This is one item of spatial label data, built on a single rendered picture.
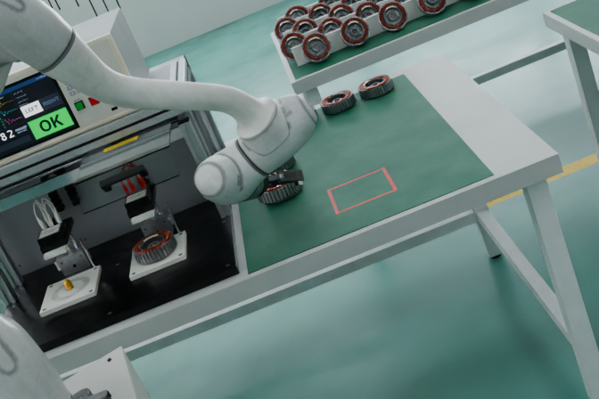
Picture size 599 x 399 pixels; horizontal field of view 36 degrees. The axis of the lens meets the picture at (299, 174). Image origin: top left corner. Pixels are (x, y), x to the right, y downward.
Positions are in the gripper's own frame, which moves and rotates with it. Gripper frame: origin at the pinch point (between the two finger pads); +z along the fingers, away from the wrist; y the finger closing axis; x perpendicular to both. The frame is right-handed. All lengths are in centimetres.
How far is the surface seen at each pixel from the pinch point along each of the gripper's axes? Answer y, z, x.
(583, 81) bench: 79, 101, 18
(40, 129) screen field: -53, -13, 28
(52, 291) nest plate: -64, -6, -12
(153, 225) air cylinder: -38.3, 7.2, -0.8
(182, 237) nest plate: -29.2, 3.3, -6.1
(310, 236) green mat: 7.2, -5.7, -14.6
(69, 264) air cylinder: -62, 2, -6
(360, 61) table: 6, 111, 49
